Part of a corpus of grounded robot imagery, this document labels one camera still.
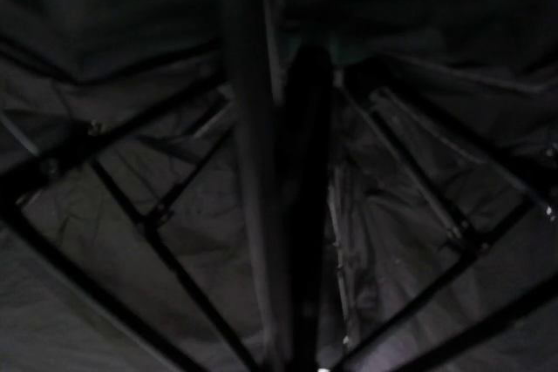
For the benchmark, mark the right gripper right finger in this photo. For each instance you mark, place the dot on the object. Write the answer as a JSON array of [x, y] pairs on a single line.
[[443, 212]]

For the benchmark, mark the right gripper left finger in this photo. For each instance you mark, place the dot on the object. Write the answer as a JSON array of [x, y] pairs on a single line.
[[42, 171]]

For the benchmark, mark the pink and black folding umbrella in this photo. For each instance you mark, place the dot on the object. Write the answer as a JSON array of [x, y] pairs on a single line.
[[253, 228]]

